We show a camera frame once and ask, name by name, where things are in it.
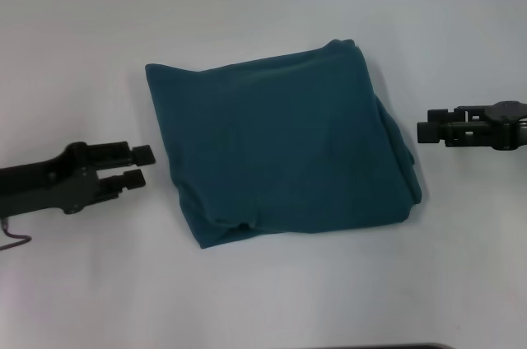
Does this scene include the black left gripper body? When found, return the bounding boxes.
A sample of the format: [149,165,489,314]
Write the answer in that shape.
[0,141,100,216]

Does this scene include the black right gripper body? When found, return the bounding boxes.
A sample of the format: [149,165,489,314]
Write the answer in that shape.
[481,100,527,152]

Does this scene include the teal t-shirt with beige print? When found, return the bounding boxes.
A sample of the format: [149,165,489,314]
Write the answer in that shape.
[143,38,424,251]

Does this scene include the dark left gripper cable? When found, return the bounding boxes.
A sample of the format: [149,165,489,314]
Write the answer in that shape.
[0,218,33,252]

